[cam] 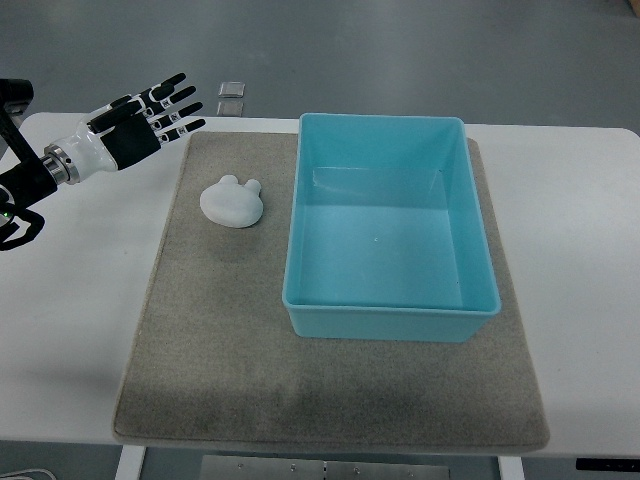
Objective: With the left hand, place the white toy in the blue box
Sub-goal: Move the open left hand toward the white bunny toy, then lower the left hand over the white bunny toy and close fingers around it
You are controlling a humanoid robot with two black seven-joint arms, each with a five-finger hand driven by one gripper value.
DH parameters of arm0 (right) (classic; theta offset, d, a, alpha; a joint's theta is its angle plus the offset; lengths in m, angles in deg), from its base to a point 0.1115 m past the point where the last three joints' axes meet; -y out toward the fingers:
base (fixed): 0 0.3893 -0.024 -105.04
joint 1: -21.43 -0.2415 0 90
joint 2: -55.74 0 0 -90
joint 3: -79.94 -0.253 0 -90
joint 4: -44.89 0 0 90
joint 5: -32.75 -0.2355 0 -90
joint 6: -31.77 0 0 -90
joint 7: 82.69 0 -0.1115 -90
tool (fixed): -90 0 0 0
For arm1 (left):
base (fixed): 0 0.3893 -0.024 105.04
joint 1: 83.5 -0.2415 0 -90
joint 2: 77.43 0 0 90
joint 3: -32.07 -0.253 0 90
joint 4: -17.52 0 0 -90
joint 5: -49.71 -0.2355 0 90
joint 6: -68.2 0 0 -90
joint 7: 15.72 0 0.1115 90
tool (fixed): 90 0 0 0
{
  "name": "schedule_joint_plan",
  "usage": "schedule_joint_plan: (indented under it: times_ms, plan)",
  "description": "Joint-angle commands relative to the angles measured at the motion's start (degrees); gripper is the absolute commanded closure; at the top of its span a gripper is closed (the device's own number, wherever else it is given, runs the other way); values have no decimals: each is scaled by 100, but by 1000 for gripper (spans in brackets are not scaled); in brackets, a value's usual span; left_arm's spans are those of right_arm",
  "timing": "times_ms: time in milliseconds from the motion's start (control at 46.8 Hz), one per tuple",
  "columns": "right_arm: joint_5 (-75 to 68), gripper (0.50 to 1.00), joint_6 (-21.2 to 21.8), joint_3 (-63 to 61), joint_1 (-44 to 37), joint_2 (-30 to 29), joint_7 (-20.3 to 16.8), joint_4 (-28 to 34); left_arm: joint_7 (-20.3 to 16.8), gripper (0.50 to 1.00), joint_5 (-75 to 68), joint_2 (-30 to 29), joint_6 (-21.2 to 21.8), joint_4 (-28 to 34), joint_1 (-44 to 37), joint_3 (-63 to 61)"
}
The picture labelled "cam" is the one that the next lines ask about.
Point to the blue plastic box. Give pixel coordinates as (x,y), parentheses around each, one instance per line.
(387,238)

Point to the black table control panel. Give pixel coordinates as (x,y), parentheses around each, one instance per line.
(622,465)

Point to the lower clear floor tile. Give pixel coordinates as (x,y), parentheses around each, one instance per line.
(230,108)

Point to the metal plate under table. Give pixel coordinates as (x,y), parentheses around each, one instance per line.
(236,467)

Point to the grey felt mat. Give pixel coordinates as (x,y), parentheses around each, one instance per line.
(216,364)

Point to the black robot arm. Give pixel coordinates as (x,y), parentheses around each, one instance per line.
(34,178)

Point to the white bunny toy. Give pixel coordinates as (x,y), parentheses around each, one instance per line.
(231,204)

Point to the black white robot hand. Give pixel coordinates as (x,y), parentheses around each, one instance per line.
(129,130)

